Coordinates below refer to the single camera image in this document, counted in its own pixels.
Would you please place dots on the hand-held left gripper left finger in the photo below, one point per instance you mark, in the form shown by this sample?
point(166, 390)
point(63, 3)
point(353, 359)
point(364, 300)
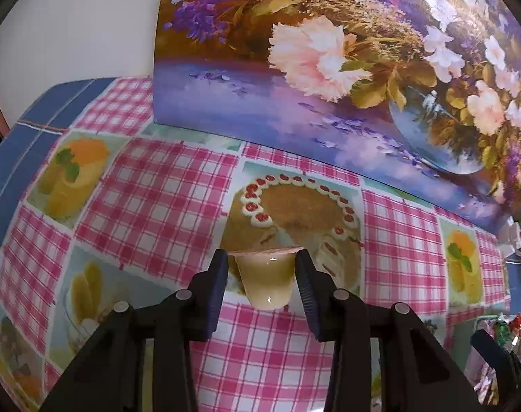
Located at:
point(215, 296)

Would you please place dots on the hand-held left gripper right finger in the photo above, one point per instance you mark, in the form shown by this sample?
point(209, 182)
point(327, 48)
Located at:
point(312, 300)

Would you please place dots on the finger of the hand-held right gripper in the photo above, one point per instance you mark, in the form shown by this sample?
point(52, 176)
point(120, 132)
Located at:
point(503, 369)

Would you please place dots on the white box with mint rim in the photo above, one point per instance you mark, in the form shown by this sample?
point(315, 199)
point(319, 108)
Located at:
point(461, 339)

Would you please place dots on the beige jelly cup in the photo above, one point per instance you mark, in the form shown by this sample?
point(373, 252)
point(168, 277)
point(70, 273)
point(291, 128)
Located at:
point(264, 279)

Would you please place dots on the white table lamp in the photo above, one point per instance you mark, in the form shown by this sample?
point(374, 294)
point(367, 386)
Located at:
point(511, 240)

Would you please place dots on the flower painting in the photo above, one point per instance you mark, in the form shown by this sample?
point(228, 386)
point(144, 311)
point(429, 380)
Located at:
point(329, 51)

